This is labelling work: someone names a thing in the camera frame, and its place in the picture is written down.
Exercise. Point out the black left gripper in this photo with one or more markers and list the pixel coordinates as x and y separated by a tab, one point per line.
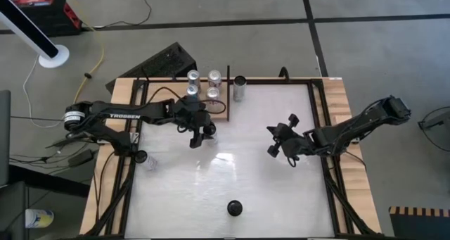
191	115

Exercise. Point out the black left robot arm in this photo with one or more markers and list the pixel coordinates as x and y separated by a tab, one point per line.
105	111

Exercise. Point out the red and black toolbox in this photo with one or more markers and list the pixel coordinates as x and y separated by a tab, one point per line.
45	18

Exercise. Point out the blue silver Red Bull can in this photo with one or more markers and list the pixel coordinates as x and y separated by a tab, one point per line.
193	76
192	91

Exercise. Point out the silver Diet Coke can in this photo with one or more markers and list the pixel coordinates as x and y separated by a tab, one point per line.
214	77
212	93

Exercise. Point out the white floor stand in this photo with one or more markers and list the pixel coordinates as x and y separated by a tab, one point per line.
54	58

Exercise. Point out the Celsius Tropical Vibe can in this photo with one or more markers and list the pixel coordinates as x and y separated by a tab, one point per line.
235	207
239	90

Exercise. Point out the black perforated panel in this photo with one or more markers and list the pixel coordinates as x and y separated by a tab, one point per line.
161	62

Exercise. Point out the white yellow blue container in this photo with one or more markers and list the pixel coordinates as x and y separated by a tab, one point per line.
38	219

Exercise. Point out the black aluminium table frame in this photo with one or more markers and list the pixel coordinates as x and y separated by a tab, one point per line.
267	81

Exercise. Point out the black curved bracket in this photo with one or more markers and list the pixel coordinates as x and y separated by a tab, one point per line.
283	71

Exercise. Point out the dark grey cabinet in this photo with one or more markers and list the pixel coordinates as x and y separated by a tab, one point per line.
4	138

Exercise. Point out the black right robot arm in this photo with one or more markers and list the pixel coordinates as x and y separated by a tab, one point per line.
351	129

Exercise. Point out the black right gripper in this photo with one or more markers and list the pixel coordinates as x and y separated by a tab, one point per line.
292	141

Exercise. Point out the black box yellow striped edge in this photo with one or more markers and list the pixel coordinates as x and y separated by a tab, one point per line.
422	226

